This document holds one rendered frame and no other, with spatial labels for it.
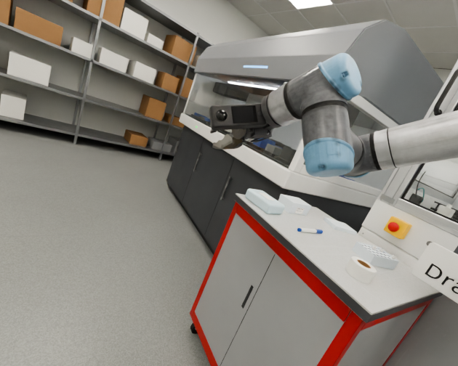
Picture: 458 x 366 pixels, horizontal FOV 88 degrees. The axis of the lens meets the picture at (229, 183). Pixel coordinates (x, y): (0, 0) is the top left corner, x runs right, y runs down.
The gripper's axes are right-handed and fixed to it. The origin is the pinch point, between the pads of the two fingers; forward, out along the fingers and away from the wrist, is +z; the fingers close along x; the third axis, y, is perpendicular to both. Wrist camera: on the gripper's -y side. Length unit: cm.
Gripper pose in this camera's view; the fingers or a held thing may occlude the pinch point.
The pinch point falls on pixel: (212, 137)
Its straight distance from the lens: 64.0
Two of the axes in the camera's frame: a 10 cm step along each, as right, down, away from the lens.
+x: -1.6, -9.8, 0.8
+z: -6.4, 1.6, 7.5
